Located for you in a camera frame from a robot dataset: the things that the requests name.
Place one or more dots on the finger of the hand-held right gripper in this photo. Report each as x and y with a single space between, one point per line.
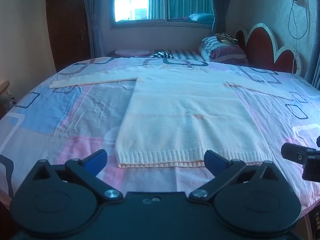
292 151
311 167

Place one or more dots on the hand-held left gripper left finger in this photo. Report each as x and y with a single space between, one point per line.
96 158

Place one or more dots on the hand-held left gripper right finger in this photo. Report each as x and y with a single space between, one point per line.
215 161

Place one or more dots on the cream knit sweater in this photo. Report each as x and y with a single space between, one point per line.
185 120

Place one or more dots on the pink and blue patterned blanket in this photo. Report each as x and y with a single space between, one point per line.
62 120

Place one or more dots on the red and white headboard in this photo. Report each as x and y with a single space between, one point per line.
260 47

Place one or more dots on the striped pillow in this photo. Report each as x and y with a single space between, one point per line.
225 52

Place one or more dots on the striped bed sheet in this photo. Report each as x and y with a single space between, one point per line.
186 54

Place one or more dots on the pink pillow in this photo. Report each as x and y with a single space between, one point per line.
131 52

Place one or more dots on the wooden furniture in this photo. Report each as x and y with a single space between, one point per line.
3 90

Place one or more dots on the striped garment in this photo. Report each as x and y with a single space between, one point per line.
162 55

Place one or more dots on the gold patterned cloth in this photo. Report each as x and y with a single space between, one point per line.
225 38

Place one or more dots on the dark wooden wardrobe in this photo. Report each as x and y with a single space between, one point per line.
65 25

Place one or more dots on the grey curtain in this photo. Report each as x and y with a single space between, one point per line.
93 17
221 5

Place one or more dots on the window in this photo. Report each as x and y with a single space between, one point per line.
130 0

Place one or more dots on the wall socket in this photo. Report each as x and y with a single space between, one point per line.
298 0

